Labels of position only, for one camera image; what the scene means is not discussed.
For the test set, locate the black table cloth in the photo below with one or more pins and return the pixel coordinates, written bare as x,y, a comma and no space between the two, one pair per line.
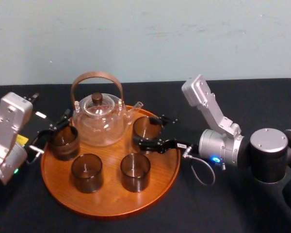
232,206

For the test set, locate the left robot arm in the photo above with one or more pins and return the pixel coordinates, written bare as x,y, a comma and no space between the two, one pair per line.
9,116

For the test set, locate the glass lid with wooden knob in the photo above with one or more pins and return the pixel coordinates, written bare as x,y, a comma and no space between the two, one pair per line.
97,98

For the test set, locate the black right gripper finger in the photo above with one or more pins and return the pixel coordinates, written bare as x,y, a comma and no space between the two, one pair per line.
166,120
155,145

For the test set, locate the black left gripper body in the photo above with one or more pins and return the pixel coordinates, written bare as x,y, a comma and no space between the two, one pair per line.
37,131

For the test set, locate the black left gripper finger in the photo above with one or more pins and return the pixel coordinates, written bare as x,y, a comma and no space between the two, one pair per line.
60,122
44,134

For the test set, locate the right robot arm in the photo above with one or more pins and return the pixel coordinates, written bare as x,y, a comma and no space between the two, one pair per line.
266,145

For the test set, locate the round wooden tray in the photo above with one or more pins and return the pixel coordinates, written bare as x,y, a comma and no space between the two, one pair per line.
111,201

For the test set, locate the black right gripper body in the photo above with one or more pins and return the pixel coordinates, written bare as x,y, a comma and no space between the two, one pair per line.
186,134

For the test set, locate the smoked glass cup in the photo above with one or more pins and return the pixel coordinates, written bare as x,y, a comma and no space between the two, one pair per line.
135,176
87,177
144,128
64,148

